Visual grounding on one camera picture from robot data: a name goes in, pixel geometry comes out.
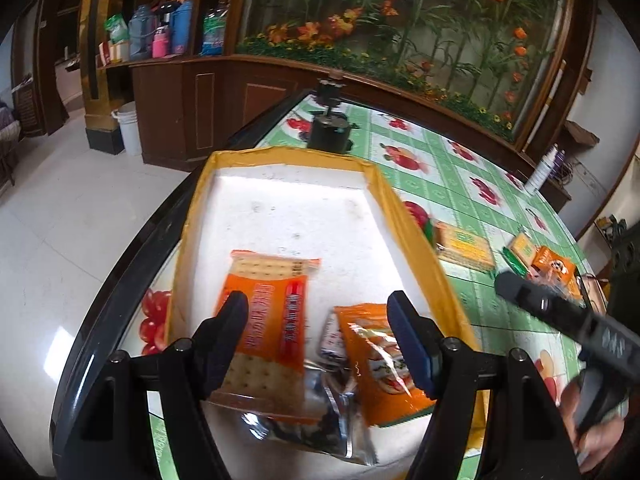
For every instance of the dark patterned glasses case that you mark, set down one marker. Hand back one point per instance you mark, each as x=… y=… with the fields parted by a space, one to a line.
x=595 y=290

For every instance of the blue plastic jug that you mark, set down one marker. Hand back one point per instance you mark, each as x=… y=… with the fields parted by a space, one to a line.
x=141 y=32

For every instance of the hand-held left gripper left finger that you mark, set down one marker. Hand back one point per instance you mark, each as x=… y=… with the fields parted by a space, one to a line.
x=227 y=345

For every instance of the green snack bag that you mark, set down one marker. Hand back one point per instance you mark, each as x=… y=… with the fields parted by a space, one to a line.
x=117 y=29

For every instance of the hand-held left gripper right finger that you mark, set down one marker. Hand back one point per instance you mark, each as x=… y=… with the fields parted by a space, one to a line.
x=412 y=345

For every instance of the blue printed bag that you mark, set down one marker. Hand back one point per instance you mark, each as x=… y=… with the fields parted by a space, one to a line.
x=215 y=30

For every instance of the small orange snack packet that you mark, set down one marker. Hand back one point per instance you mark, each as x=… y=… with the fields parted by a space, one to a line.
x=550 y=262

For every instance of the orange cracker packet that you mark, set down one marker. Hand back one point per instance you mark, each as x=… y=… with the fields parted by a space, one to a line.
x=270 y=320

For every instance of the green orange snack packet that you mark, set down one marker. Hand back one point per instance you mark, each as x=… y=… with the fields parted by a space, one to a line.
x=520 y=250

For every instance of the blue thermos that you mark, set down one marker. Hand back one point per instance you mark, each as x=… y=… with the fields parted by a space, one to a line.
x=183 y=25

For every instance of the small white wrapped candy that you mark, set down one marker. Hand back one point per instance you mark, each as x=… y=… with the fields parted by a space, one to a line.
x=332 y=337

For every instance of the wicker chair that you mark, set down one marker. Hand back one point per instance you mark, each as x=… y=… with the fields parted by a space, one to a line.
x=7 y=132

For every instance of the white plastic bucket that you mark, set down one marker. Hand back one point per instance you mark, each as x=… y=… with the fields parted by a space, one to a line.
x=127 y=130

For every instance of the flower display cabinet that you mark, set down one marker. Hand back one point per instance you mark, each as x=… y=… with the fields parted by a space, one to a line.
x=400 y=20

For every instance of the brown cardboard piece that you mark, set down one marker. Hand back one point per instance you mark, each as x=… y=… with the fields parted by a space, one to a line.
x=582 y=132

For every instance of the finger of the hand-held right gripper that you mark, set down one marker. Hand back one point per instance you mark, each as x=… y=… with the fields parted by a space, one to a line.
x=545 y=300

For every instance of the silver black foil snack packet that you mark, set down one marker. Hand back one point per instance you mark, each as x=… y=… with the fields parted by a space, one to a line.
x=330 y=410

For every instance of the pink bottle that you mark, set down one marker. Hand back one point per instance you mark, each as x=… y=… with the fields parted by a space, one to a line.
x=160 y=44

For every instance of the gold trimmed pillar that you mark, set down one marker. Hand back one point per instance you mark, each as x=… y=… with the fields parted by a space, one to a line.
x=97 y=60

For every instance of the white spray bottle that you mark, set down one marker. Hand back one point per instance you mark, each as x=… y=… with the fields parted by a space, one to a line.
x=540 y=172

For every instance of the green label cracker packet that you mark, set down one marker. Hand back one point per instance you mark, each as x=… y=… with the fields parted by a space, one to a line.
x=465 y=247

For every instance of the person's right hand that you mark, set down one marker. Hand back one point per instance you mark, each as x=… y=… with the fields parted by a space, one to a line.
x=595 y=440

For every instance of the purple bottle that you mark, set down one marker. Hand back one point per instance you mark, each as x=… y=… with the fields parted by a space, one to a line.
x=560 y=161

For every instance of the yellow cardboard box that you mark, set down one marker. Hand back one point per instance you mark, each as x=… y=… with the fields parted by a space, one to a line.
x=280 y=220

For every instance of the dark clutter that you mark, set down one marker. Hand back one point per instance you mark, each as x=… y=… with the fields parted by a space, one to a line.
x=612 y=227

